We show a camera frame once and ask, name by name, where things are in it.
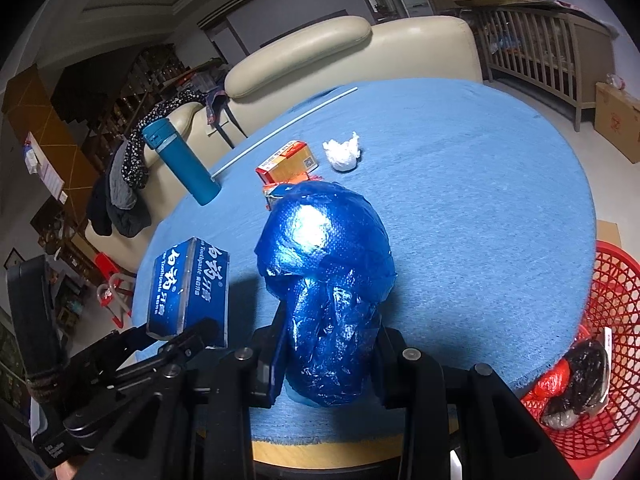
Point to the cream leather sofa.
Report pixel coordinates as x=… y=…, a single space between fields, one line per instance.
x=425 y=50

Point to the dotted dark cloth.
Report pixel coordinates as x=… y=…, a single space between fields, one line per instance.
x=135 y=165

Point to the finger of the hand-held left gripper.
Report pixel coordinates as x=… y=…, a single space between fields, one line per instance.
x=110 y=352
x=192 y=337

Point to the white red small box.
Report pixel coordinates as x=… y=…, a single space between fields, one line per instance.
x=608 y=360

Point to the dark wooden shelf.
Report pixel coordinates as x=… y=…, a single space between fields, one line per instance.
x=150 y=70

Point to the blue thermos bottle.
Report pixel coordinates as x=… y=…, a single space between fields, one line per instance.
x=182 y=165

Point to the blue plastic bag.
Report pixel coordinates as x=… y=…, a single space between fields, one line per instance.
x=320 y=260

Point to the red plastic stool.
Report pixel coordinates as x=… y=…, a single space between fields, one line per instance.
x=107 y=265

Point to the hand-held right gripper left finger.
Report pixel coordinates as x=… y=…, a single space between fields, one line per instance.
x=276 y=385

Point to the dark clothes pile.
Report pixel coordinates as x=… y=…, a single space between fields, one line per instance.
x=120 y=210

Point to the clear plastic bottle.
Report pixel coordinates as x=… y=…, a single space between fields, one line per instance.
x=615 y=81

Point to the brown cardboard box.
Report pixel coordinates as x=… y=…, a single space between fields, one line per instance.
x=617 y=120

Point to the blue toothpaste box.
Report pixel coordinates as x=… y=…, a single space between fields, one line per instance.
x=185 y=280

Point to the orange wrapper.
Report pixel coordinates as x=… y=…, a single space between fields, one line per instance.
x=274 y=195

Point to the red plastic basket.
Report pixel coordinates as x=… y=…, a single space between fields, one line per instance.
x=620 y=280

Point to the black plastic bag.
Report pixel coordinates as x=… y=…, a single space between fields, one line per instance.
x=585 y=370

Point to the wooden crib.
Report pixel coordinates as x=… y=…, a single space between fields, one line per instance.
x=590 y=50

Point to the white tissue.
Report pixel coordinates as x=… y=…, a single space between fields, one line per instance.
x=342 y=155

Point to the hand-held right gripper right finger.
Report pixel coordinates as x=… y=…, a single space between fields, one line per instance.
x=392 y=375

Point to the orange cardboard box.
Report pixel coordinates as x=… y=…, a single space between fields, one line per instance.
x=290 y=162

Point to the thin white rod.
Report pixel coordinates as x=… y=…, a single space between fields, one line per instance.
x=300 y=118

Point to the red plastic bag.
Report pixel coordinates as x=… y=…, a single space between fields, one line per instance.
x=550 y=382

